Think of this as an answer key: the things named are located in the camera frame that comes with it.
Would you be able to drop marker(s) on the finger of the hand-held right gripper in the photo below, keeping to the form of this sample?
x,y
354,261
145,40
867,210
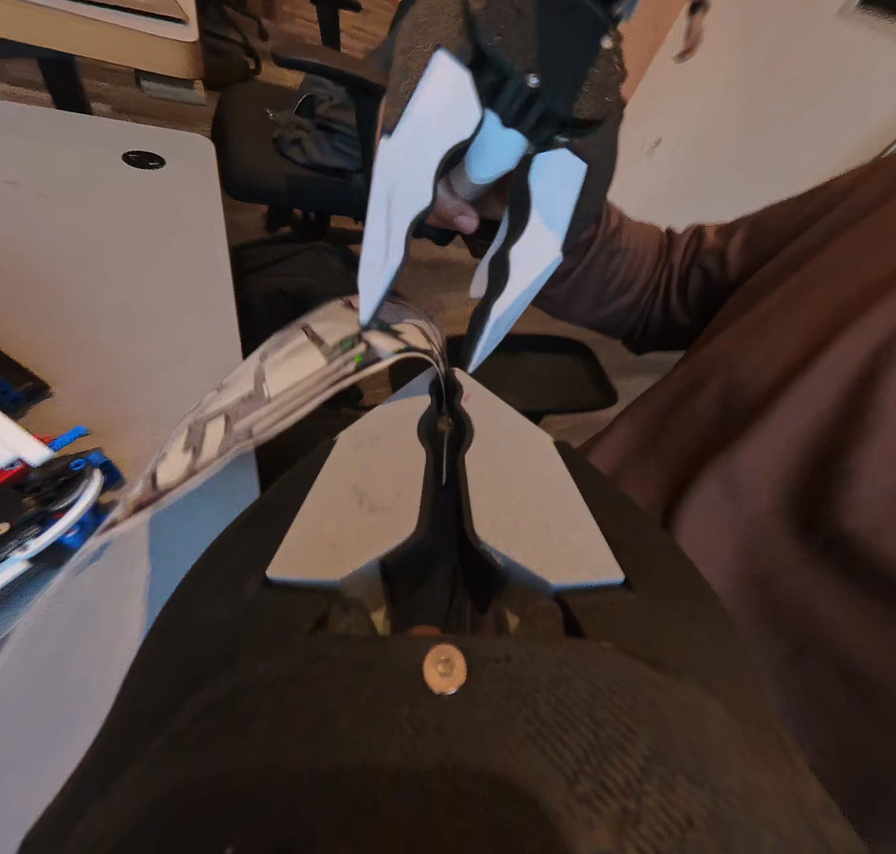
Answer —
x,y
546,217
406,147

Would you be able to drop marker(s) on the dark jacket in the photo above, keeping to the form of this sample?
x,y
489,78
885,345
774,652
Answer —
x,y
322,126

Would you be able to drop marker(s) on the black mesh office chair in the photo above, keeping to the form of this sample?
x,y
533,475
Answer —
x,y
553,378

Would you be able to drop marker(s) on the black backpack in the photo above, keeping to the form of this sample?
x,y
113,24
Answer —
x,y
294,287

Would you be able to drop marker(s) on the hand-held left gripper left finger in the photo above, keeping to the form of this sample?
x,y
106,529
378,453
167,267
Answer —
x,y
357,504

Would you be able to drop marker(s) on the toy brick race car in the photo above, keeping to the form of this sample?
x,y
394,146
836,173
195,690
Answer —
x,y
49,490

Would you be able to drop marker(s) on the neighbouring table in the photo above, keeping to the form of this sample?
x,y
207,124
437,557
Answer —
x,y
84,35

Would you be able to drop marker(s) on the holographic sticker sheet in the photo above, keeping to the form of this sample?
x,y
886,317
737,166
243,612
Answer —
x,y
280,385

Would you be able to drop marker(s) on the person's right hand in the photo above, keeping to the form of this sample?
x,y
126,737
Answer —
x,y
462,216

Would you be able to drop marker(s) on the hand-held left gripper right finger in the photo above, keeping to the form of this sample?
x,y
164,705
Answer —
x,y
532,504

